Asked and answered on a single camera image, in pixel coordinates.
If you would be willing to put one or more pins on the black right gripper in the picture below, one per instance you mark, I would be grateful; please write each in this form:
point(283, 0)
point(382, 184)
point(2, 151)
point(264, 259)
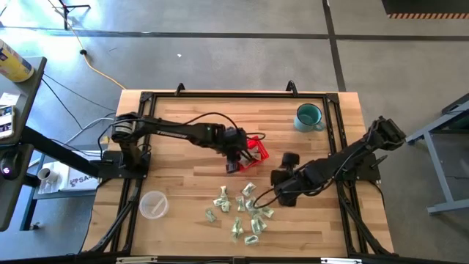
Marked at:
point(291, 183)

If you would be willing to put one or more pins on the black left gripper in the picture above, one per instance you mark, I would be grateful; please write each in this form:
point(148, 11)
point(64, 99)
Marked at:
point(234, 143)

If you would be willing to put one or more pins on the red plastic mesh basket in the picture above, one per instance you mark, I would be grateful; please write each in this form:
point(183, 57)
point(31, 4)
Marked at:
point(261, 155)

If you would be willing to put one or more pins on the green white sweetener packet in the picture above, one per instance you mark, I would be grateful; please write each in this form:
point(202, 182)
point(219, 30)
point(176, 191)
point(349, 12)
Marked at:
point(226, 206)
point(237, 222)
point(237, 232)
point(223, 190)
point(251, 240)
point(218, 201)
point(248, 189)
point(210, 215)
point(250, 204)
point(267, 212)
point(255, 227)
point(261, 222)
point(240, 203)

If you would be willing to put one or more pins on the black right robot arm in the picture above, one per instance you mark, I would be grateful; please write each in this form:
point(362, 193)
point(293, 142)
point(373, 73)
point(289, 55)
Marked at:
point(351, 155)

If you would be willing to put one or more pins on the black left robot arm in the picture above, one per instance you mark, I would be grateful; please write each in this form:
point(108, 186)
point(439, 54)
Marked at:
point(176, 132)

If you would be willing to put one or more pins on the teal enamel mug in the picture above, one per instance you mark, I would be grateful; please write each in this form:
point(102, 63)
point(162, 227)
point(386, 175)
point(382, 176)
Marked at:
point(308, 117)

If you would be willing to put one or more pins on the clear plastic cup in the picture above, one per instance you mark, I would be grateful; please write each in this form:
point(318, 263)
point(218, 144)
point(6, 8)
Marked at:
point(154, 204)

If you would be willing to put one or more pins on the white printed box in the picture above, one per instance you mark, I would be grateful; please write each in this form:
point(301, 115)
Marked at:
point(78, 182)

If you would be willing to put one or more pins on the white mug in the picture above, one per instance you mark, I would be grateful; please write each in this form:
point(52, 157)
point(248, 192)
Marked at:
point(47, 175)

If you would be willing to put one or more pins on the black mat with hazard stripe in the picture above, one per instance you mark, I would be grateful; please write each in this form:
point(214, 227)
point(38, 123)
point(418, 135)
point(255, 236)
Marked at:
point(425, 7)

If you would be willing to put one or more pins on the black tripod stand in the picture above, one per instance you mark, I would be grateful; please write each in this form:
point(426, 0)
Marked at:
point(66, 11)

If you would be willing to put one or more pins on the grey side desk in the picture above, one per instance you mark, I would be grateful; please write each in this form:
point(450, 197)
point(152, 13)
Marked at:
point(22, 91)

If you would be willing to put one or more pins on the black computer mouse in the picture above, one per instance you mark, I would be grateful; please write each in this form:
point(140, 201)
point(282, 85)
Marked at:
point(9, 165)

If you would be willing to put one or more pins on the smartphone with lit screen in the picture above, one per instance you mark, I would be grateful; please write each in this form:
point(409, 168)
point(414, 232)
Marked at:
point(5, 121)

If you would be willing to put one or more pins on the white paper note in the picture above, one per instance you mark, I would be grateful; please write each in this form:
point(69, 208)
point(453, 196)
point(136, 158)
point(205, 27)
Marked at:
point(8, 99)

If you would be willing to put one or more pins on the yellow wipes canister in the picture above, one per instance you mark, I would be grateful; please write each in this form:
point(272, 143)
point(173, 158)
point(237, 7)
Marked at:
point(12, 62)

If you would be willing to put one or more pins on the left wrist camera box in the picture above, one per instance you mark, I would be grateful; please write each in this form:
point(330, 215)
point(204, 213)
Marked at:
point(232, 166)

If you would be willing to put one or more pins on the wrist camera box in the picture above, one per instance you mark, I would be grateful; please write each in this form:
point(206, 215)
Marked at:
point(290, 160)
point(232, 166)

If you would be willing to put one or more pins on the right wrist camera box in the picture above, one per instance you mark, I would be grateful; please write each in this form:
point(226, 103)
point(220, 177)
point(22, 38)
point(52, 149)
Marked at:
point(290, 160)

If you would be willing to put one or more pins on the black aluminium table frame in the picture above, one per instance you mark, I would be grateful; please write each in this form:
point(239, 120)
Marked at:
point(238, 95)

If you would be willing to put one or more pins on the silver metal bracket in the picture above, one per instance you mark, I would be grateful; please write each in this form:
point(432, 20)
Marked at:
point(340, 261)
point(135, 260)

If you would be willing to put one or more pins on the grey metal table frame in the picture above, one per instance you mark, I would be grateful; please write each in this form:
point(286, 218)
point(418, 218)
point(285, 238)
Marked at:
point(432, 154)

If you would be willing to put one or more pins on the blue metal shelf frame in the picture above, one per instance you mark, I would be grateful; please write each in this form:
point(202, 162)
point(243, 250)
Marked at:
point(28, 209)

